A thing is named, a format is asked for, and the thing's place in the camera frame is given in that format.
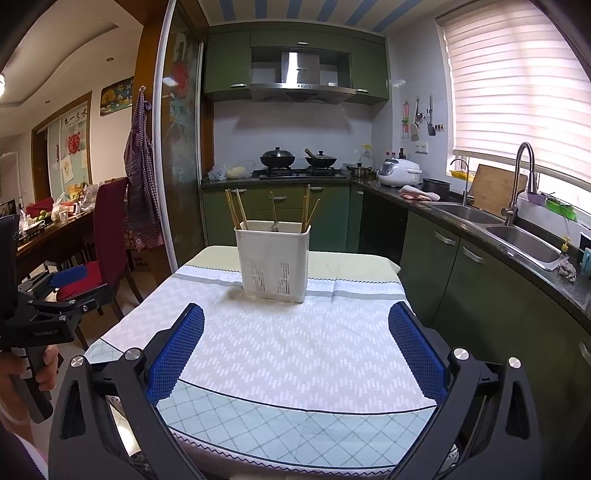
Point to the dark granite countertop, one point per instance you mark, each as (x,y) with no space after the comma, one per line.
(575,297)

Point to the small steel faucet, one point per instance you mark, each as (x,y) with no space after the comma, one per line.
(465,184)

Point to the white rice cooker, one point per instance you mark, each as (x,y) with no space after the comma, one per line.
(399,173)

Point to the clear plastic bottle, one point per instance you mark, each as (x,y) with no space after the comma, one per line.
(366,156)

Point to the white wall socket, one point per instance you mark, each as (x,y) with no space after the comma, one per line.
(420,147)

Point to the white patterned tablecloth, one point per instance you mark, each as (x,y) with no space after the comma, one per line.
(277,350)

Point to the tall steel faucet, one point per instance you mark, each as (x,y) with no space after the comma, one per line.
(511,203)

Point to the yellow sill basket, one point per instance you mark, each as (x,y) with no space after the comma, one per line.
(461,174)

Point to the black wok with lid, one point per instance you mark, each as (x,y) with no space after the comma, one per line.
(277,159)

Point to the steel range hood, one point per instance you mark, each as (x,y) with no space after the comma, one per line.
(295,69)

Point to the black hanging spatula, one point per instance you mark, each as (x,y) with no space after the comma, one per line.
(431,127)

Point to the small steel pot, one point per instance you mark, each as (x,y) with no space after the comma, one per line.
(360,171)

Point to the black cooking pot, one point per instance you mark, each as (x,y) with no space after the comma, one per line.
(436,187)

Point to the green plastic sink caddy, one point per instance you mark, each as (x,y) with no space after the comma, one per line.
(561,207)

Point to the white hanging spatula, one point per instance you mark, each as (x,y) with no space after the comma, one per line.
(415,134)

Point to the white plastic utensil holder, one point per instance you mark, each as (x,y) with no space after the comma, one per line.
(272,258)

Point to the white window blind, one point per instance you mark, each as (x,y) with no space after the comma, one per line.
(517,92)

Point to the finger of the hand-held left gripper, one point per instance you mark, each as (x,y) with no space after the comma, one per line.
(83,302)
(69,275)

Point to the plastic bag with yellow food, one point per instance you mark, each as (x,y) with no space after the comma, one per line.
(235,171)

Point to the green wall cabinet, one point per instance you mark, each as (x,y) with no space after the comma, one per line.
(369,69)
(228,64)

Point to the purple checked apron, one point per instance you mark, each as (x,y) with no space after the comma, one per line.
(138,194)

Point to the wooden cutting board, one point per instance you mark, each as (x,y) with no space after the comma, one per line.
(496,189)

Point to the glass sliding door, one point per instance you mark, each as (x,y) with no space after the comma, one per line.
(184,138)

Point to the wooden chair with red cushion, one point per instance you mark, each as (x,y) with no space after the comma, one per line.
(111,226)

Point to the pink hanging kitchen tool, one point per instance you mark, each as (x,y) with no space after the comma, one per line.
(406,120)

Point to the black gas stove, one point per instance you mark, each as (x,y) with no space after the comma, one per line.
(300,173)

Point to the steel sink basin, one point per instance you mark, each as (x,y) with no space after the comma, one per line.
(466,214)
(526,244)

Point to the pink cloth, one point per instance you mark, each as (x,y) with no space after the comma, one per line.
(418,194)

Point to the food wall poster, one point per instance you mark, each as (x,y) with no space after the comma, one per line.
(117,97)

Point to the green base cabinet with drawers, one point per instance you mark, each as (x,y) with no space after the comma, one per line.
(217,217)

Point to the wooden dining table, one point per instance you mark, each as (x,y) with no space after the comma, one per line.
(55,237)

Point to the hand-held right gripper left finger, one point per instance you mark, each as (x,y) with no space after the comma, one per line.
(178,355)

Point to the green base cabinet with doors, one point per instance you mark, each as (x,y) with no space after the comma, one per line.
(489,314)

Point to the person's left hand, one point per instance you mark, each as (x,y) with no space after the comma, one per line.
(14,383)

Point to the person's left forearm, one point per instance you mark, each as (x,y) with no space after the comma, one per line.
(18,452)

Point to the black glass cabinet door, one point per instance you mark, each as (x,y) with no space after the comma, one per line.
(383,226)

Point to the pile of food packets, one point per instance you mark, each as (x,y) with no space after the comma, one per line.
(78,198)

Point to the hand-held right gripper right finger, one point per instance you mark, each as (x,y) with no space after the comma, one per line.
(415,355)

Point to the cardboard box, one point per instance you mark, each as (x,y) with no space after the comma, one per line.
(140,261)

